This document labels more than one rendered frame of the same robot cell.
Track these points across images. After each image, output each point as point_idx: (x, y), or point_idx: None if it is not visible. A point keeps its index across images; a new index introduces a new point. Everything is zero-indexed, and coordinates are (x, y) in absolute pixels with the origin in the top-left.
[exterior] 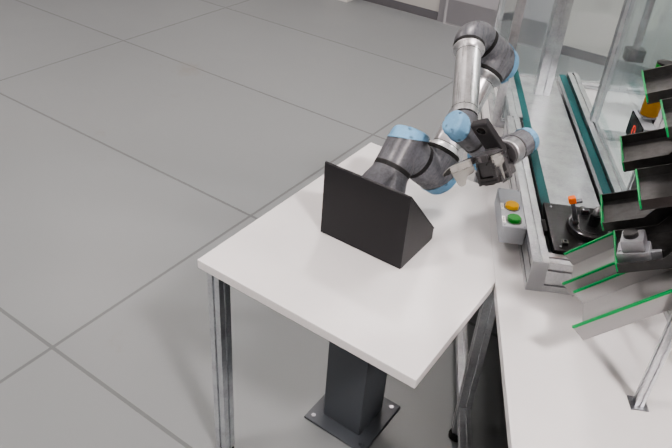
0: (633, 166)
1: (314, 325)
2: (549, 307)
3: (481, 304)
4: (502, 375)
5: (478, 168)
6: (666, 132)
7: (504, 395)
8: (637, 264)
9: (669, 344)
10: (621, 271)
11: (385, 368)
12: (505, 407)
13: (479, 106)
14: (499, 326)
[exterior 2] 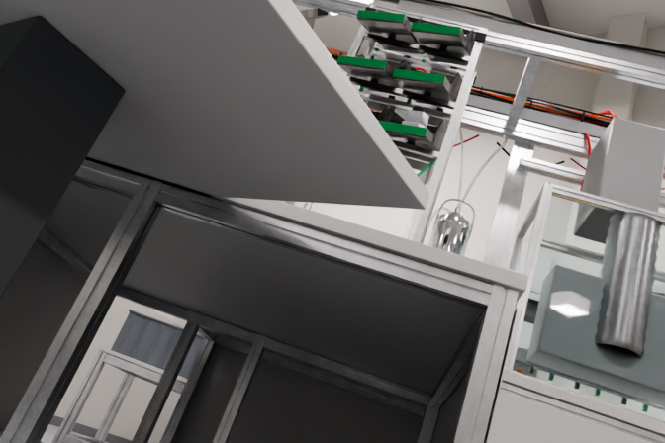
0: (387, 68)
1: (339, 69)
2: None
3: (103, 264)
4: (381, 240)
5: None
6: (460, 31)
7: (413, 249)
8: (429, 133)
9: (428, 214)
10: (426, 136)
11: (407, 173)
12: (430, 256)
13: None
14: (309, 210)
